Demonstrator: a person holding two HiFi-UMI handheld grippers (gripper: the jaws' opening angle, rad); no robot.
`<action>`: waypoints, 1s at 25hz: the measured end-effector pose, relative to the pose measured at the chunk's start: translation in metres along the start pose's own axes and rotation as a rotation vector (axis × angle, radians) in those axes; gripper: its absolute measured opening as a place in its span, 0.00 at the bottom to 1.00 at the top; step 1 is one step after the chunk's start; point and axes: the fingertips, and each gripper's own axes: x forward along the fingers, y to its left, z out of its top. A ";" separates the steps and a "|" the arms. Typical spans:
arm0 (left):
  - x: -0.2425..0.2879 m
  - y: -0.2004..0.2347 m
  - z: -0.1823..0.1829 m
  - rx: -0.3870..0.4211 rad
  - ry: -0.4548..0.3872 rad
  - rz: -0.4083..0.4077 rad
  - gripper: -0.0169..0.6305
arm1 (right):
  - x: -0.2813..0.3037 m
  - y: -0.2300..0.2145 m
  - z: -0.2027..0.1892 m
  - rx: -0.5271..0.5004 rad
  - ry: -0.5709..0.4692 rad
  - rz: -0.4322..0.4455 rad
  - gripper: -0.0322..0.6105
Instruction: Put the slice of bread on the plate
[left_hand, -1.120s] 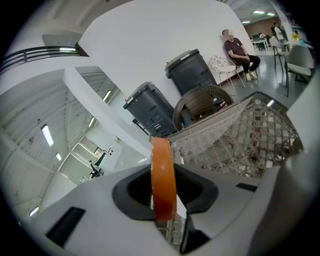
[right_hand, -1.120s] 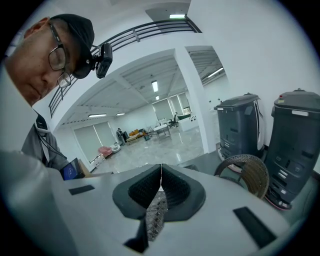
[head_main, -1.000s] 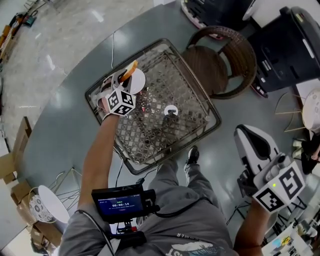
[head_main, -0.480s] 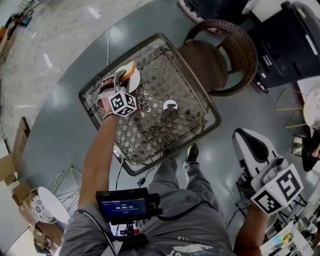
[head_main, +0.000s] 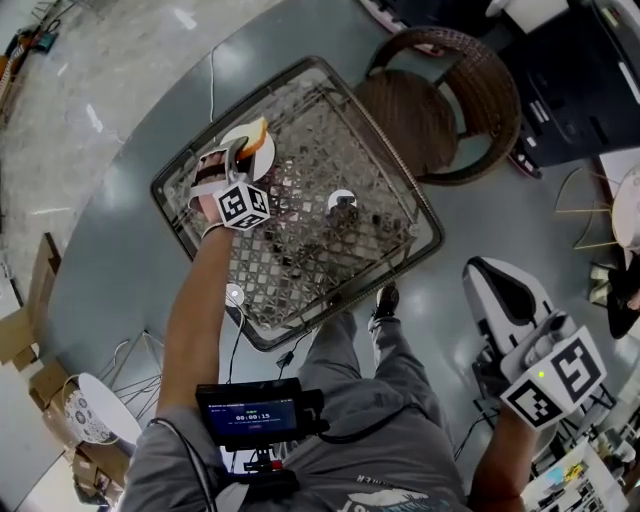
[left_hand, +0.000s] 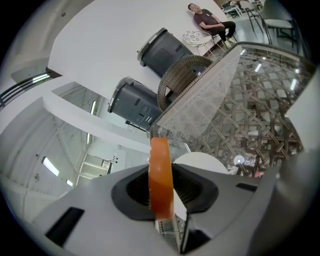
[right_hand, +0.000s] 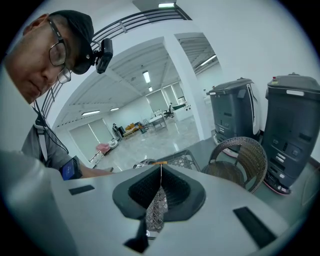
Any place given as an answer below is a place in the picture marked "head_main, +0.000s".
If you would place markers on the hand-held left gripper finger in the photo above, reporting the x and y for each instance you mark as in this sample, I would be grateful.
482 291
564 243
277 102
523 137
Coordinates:
232 155

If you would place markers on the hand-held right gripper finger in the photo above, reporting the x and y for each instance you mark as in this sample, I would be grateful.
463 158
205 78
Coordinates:
485 300
535 300

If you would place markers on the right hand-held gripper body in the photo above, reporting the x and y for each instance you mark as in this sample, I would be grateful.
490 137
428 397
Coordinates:
545 395

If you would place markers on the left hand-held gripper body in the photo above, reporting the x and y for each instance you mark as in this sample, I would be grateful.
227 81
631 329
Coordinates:
242 207

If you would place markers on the orange-crusted bread slice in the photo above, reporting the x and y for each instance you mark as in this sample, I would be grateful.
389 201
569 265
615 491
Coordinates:
252 137

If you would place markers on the white plate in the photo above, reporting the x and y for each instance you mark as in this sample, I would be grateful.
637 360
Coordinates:
260 160

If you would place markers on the person's right forearm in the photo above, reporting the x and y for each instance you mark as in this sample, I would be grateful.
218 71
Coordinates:
505 455

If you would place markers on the person's left forearm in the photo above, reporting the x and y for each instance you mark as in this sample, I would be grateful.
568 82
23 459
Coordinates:
195 320

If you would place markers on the person's left hand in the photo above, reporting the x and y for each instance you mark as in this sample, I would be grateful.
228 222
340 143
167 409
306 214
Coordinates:
210 167

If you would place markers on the white desk with colourful items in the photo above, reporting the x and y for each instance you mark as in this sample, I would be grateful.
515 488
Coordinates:
555 480

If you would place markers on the glass-topped wicker table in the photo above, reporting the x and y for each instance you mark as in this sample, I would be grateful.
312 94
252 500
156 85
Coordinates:
325 250

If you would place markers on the person's right black shoe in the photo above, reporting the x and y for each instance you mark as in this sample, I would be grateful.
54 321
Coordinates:
386 300

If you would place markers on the person's grey trousers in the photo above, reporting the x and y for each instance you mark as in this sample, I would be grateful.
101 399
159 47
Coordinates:
400 370

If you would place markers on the patterned round side table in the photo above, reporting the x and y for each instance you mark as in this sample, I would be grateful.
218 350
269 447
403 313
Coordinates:
85 417
627 210

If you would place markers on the person's grey printed shirt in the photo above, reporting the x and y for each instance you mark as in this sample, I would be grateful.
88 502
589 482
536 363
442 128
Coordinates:
360 465

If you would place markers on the brown wicker chair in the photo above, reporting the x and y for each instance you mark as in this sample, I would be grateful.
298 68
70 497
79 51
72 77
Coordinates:
480 100

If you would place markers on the black machine with grey lid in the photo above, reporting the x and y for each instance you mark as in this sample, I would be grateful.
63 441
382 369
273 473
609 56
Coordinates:
575 100

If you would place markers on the black chest-mounted monitor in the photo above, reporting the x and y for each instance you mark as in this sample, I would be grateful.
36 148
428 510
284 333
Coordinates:
252 417

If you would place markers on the brown wooden board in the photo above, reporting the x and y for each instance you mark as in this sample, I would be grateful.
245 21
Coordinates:
44 280

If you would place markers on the green box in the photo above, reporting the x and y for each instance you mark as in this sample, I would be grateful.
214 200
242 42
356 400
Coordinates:
44 41

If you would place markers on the white round side table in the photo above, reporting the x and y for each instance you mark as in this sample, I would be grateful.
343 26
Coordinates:
112 407

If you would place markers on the black machine with white panel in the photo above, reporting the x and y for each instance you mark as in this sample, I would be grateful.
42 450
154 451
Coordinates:
440 12

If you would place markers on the pile of cardboard boxes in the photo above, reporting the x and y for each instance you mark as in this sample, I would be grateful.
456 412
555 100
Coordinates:
17 330

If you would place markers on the black chest mount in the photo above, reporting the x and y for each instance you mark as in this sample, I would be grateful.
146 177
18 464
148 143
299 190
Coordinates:
260 475

